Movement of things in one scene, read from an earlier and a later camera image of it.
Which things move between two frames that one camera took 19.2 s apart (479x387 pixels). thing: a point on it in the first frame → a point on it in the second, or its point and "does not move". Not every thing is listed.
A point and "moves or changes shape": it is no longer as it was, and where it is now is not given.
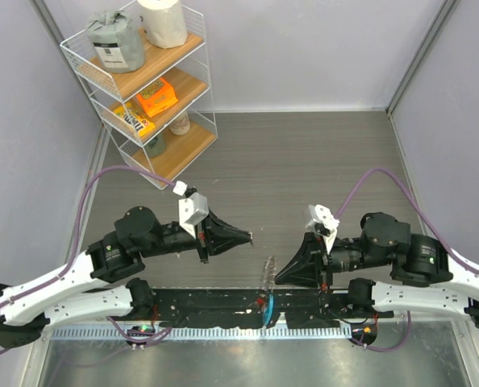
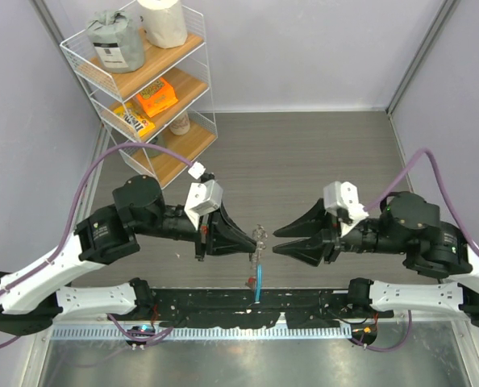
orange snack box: (157, 97) does not move
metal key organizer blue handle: (270, 314) moves or changes shape
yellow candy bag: (134, 118) does not move
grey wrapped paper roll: (119, 40) does not move
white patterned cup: (182, 125) does not move
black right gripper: (310, 265) → (308, 250)
